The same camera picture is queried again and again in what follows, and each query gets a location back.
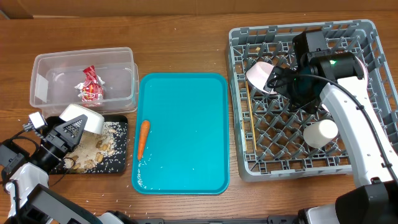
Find white bowl with peanuts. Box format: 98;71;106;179
59;104;104;134

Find red snack wrapper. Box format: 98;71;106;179
75;65;105;102

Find white cup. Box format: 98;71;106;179
303;119;338;148

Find wooden chopstick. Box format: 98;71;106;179
245;80;257;152
241;120;247;153

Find large white plate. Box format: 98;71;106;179
320;58;371;115

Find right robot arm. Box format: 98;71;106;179
266;30;397;223

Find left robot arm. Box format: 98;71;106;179
1;112;135;224

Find spilled rice and peanuts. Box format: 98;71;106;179
63;121;127;172

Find black plastic tray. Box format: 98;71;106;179
45;114;129;175

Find grey dish rack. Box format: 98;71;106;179
226;19;397;182

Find clear plastic bin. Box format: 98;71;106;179
30;47;139;117

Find orange carrot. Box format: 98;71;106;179
137;120;150;161

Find teal plastic tray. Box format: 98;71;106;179
131;73;229;195

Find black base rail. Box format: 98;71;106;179
136;215;305;224

